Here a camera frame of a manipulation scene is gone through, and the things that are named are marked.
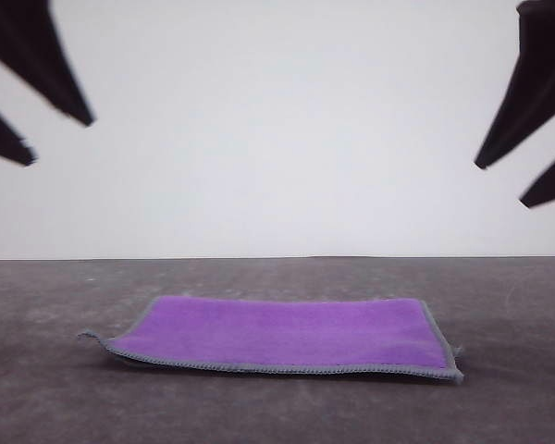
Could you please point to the purple towel with grey hem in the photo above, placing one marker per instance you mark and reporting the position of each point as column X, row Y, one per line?
column 282, row 330

